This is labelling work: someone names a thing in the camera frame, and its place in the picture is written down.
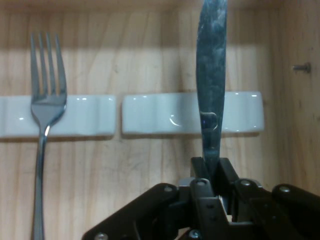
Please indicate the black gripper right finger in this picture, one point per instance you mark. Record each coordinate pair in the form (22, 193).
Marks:
(295, 215)

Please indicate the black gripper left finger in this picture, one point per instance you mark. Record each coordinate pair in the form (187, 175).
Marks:
(200, 175)

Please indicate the steel table knife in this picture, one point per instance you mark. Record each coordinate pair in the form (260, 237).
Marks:
(211, 75)

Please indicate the pale wooden drawer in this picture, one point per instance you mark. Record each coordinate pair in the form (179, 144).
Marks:
(125, 175)

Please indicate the white ceramic cutlery rest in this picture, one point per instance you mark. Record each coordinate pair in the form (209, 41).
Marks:
(87, 115)
(155, 112)

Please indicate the steel fork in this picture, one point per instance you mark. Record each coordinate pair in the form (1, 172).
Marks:
(47, 110)

